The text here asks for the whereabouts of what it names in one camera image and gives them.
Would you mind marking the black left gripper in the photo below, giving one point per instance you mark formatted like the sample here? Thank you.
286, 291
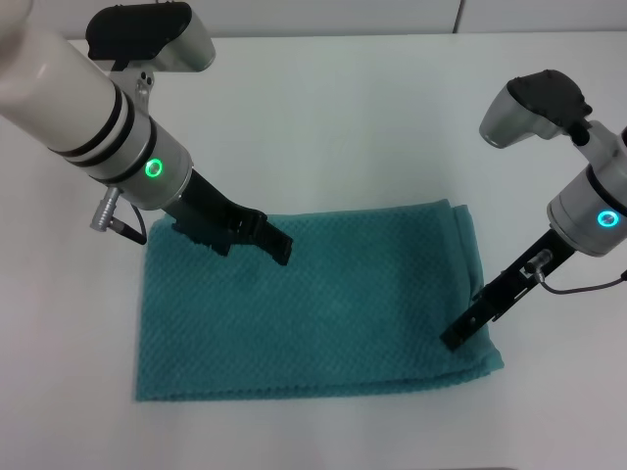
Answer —
210, 210

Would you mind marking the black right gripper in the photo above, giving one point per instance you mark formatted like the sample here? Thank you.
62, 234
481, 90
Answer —
509, 294

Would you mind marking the teal waffle-weave towel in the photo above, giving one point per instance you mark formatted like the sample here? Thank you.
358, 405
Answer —
318, 318

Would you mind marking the left wrist camera, silver and black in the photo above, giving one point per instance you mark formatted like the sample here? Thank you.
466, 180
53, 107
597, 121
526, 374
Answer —
181, 44

